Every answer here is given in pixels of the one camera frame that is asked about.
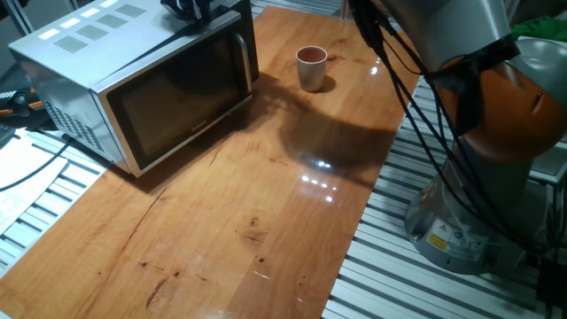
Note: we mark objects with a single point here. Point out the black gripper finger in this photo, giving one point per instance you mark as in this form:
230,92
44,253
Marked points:
179,8
204,10

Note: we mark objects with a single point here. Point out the silver microwave oven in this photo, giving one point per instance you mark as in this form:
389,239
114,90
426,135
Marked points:
124,53

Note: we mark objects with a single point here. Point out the beige cup pink inside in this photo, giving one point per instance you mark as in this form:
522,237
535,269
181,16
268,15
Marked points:
311,73

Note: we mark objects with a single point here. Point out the slanted wooden strut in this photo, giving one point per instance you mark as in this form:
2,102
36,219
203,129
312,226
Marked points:
345,6

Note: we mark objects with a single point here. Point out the black orange teach pendant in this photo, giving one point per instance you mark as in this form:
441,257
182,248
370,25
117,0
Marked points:
17,104

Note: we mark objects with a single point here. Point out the black computer keyboard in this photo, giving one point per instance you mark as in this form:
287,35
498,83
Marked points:
5,132

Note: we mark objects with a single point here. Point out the white paper sheet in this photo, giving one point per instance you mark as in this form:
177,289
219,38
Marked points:
17,155

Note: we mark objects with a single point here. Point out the orange wooden board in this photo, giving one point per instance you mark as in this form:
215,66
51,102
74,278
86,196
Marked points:
266,221

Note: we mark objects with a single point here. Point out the green cloth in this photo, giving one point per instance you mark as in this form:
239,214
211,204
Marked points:
540,28

